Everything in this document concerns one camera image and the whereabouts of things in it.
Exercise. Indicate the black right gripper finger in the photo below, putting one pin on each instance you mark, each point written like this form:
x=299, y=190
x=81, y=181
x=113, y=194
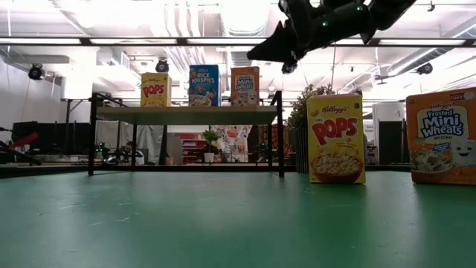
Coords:
x=279, y=48

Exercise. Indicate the orange Frosted Mini Wheats box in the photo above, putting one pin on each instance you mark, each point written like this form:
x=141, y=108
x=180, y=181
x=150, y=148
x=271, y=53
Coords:
x=245, y=85
x=442, y=137

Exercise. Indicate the blue Rice Krispies box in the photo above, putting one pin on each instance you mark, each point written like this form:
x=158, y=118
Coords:
x=204, y=83

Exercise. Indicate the yellow Corn Pops box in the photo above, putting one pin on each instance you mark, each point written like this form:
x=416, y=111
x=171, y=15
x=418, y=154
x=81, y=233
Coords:
x=336, y=137
x=155, y=89

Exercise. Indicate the black-framed wooden shelf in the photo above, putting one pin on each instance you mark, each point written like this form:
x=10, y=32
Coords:
x=186, y=115

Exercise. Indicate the red store shelf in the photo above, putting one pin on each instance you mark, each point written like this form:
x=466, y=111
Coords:
x=191, y=149

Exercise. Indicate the black ceiling spotlight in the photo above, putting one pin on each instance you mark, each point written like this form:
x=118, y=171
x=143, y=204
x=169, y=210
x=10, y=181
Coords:
x=424, y=69
x=36, y=71
x=289, y=68
x=161, y=66

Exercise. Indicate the white booth with black door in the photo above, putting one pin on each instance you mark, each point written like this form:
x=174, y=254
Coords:
x=386, y=111

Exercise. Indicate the green potted plant ribbed pot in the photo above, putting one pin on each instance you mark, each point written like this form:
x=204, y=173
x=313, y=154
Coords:
x=299, y=149

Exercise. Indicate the colourful patterned cloth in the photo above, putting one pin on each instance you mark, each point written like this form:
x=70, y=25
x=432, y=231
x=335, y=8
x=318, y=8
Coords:
x=234, y=143

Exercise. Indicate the small plant in white pot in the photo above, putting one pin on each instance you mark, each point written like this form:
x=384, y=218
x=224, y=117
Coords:
x=210, y=143

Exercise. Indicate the white hanging sheet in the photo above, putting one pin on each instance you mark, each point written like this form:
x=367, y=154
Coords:
x=148, y=137

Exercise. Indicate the seated person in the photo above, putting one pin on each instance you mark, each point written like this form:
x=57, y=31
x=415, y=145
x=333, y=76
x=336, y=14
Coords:
x=139, y=156

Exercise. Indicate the green table mat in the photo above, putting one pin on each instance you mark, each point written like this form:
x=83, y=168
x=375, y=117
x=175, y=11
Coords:
x=238, y=231

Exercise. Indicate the background robot with green lights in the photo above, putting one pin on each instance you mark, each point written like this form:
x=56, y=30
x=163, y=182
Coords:
x=102, y=152

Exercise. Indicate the black table frame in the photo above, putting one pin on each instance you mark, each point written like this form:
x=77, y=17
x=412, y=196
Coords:
x=186, y=168

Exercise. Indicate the dark partition wall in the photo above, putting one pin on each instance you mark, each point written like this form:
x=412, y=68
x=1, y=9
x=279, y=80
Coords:
x=52, y=136

